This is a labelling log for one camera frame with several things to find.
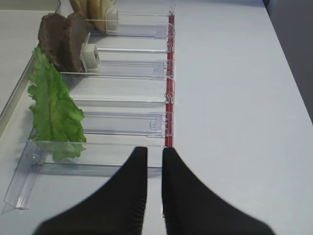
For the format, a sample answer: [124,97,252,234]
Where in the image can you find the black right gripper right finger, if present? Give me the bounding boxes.
[162,147,274,235]

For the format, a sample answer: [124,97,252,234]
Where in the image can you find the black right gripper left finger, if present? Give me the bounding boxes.
[34,147,148,235]

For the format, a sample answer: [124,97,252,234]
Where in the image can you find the green lettuce leaf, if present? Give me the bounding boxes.
[27,47,87,161]

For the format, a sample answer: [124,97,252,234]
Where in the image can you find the brown meat patty front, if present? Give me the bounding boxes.
[59,12,88,72]

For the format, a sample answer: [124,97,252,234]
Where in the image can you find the brown meat patty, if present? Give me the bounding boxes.
[38,13,66,72]
[59,12,88,72]

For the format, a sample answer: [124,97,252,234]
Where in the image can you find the brown meat patty rear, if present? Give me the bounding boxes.
[38,13,66,72]

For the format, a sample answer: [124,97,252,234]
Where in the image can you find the clear acrylic right food rack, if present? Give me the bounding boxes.
[0,0,176,214]

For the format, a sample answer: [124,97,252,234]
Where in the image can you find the white rack pusher block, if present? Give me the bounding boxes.
[80,33,100,72]

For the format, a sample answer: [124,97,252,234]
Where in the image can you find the white upper pusher block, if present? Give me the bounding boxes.
[105,5,119,32]

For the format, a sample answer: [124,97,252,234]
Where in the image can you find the golden bun slice front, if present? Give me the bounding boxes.
[88,0,116,32]

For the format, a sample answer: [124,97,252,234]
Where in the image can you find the golden bun slice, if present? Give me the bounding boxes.
[69,0,89,19]
[88,0,116,32]

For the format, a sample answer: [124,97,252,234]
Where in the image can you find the golden bun slice rear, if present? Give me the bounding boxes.
[69,0,89,19]

